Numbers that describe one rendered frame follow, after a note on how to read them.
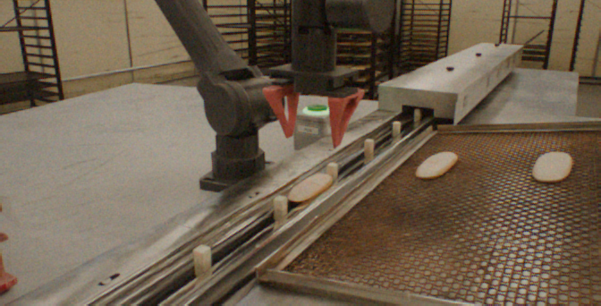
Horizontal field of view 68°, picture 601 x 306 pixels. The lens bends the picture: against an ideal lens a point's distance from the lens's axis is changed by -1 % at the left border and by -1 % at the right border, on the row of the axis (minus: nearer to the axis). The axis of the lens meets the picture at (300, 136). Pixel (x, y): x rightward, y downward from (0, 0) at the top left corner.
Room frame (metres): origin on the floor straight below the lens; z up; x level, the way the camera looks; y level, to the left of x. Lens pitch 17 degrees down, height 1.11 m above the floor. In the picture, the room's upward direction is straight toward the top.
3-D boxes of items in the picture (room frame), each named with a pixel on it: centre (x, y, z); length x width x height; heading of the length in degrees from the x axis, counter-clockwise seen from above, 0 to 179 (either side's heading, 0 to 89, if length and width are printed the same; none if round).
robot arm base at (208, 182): (0.70, 0.10, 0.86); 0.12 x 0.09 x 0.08; 160
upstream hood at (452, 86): (1.50, -0.58, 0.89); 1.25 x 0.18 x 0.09; 149
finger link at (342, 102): (0.57, -0.04, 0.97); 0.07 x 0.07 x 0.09; 59
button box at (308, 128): (0.86, -0.03, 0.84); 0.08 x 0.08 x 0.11; 59
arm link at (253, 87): (0.69, 0.08, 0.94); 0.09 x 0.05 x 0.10; 48
